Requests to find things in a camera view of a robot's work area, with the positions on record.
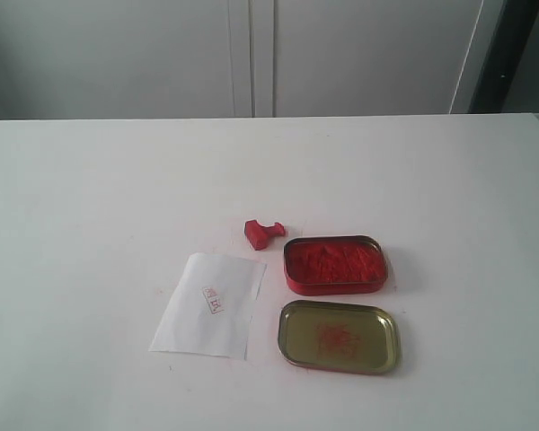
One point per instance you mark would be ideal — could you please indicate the white cabinet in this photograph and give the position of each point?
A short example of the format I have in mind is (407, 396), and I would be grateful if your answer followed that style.
(222, 59)

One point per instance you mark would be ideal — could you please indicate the red ink pad tin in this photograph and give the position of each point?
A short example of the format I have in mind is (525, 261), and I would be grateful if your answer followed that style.
(334, 265)

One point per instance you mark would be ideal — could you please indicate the white paper sheet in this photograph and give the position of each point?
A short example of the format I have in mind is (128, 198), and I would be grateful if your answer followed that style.
(211, 308)

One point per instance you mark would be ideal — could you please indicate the gold metal tin lid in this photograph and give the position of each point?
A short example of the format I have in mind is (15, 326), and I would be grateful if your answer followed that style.
(339, 337)

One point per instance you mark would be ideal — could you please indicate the red plastic stamp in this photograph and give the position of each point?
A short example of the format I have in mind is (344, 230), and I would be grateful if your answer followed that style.
(260, 236)

